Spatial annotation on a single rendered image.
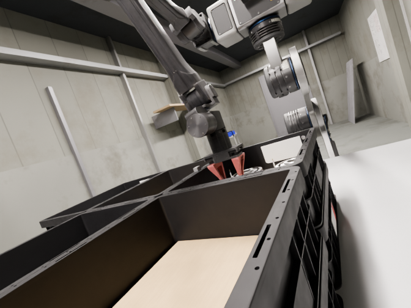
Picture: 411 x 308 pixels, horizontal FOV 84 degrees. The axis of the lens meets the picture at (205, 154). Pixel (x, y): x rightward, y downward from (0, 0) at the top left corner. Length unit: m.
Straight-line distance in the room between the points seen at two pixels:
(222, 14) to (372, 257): 0.97
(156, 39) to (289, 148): 0.49
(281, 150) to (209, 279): 0.51
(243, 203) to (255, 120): 7.71
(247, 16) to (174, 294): 0.99
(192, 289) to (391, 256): 0.37
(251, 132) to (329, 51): 3.25
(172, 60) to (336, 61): 7.52
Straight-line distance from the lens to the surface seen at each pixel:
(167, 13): 0.91
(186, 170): 0.93
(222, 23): 1.11
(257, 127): 8.09
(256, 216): 0.40
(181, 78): 0.62
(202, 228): 0.46
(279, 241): 0.20
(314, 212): 0.44
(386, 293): 0.49
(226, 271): 0.36
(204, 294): 0.34
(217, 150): 0.60
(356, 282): 0.51
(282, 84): 1.02
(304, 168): 0.39
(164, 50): 0.63
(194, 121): 0.54
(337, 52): 8.05
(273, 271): 0.18
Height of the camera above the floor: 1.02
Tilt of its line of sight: 5 degrees down
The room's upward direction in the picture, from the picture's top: 20 degrees counter-clockwise
